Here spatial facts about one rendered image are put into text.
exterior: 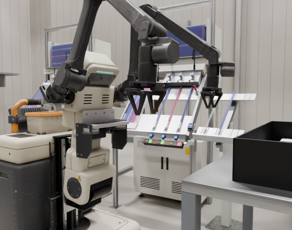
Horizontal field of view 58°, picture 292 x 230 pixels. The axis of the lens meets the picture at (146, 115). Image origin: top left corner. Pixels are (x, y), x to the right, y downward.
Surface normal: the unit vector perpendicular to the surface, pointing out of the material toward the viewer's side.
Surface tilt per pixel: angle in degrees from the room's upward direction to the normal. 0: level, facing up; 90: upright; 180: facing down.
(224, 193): 90
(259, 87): 90
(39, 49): 90
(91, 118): 90
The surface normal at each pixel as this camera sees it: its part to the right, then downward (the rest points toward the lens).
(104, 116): 0.83, 0.04
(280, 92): -0.50, 0.06
